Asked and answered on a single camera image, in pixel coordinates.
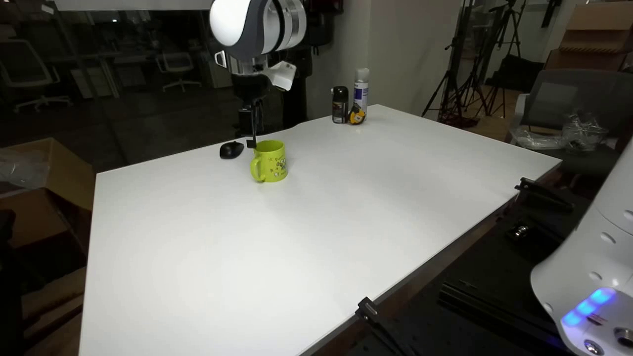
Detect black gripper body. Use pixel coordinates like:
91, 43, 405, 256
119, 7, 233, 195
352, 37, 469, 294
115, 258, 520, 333
233, 68, 271, 110

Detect yellow-green printed mug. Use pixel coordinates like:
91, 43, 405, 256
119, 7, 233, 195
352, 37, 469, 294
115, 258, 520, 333
247, 136, 289, 185

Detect black computer mouse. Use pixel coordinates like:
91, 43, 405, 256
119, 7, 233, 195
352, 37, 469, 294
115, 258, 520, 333
217, 138, 247, 161

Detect white office chair behind glass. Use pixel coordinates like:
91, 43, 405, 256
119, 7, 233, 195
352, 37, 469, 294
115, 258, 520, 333
0, 37, 73, 114
156, 49, 208, 94

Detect black spray can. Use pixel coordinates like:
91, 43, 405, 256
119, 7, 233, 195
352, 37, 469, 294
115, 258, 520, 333
330, 82, 352, 126

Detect yellow and black small object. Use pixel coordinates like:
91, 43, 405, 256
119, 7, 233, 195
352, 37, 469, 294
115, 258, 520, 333
346, 106, 370, 126

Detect white bottle with blue label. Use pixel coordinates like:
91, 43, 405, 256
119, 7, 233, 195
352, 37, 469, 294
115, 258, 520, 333
350, 64, 372, 126

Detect open cardboard box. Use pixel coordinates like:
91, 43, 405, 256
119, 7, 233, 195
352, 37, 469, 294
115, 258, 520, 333
0, 136, 99, 252

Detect black tripod stand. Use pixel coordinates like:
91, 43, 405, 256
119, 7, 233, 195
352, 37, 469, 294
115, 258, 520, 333
488, 0, 550, 94
419, 0, 492, 130

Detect black table clamp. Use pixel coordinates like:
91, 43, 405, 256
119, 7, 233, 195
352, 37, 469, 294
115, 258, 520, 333
354, 294, 405, 356
512, 173, 578, 215

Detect clear plastic bag in box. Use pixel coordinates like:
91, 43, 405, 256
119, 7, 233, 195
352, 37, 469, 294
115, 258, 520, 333
0, 155, 51, 193

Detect flat cardboard sheet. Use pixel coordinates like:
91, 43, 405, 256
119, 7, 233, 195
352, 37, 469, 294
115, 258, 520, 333
18, 264, 89, 356

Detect black aluminium extrusion bars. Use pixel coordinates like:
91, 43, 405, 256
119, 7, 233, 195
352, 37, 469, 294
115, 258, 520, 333
435, 276, 558, 339

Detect grey armchair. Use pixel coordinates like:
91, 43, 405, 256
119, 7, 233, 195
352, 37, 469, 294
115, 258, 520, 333
512, 64, 633, 177

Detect crumpled clear plastic bag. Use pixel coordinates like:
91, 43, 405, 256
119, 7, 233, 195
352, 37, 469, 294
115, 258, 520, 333
510, 108, 619, 155

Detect stacked cardboard boxes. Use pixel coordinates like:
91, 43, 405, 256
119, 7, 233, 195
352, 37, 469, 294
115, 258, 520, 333
544, 0, 633, 72

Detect white board on glass wall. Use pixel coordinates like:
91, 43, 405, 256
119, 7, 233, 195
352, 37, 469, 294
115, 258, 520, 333
53, 0, 214, 13

